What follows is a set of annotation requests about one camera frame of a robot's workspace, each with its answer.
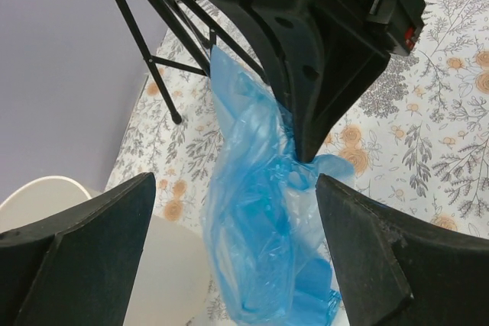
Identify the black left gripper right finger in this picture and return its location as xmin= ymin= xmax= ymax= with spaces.
xmin=316 ymin=174 xmax=488 ymax=325

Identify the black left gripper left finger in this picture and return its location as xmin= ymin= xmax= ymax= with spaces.
xmin=1 ymin=173 xmax=156 ymax=325

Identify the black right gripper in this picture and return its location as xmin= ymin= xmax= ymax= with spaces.
xmin=210 ymin=0 xmax=426 ymax=162

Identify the blue plastic trash bag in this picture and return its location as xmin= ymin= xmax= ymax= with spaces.
xmin=202 ymin=47 xmax=355 ymax=325

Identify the white cylindrical trash bin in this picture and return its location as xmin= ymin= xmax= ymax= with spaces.
xmin=1 ymin=173 xmax=210 ymax=325

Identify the black perforated music stand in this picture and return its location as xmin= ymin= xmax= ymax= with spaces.
xmin=86 ymin=0 xmax=268 ymax=125

